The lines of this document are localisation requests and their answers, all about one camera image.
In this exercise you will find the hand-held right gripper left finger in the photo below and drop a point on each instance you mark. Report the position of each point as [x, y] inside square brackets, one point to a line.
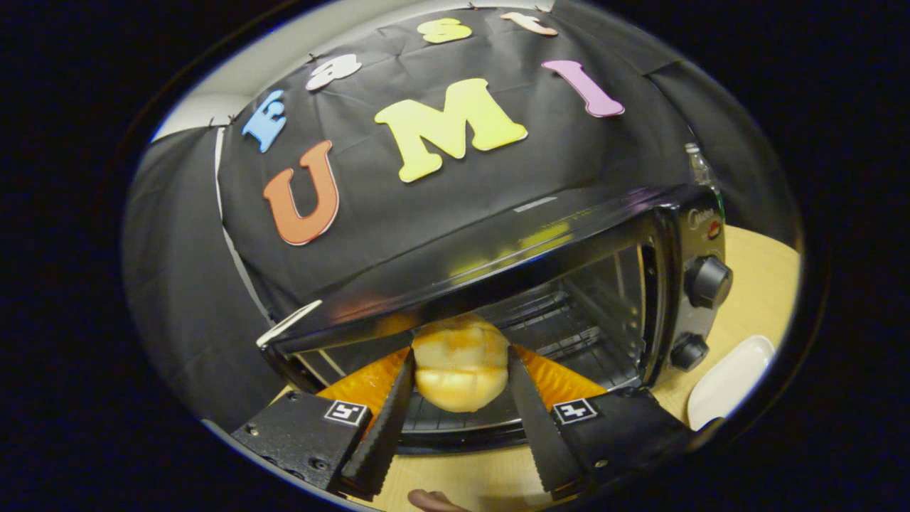
[387, 427]

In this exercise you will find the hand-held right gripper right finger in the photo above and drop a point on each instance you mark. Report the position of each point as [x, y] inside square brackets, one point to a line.
[540, 427]

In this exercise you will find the round bread bun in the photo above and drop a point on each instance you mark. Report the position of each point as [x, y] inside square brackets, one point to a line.
[461, 363]

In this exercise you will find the black electric oven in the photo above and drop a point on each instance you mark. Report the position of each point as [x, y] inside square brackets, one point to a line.
[604, 220]

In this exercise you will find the white rectangular plate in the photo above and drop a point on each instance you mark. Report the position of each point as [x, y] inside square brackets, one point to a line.
[732, 380]

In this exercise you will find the black backdrop cloth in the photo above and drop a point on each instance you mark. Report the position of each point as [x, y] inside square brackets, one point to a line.
[426, 206]

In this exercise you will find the clear plastic water bottle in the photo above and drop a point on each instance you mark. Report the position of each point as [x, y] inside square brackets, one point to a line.
[700, 171]

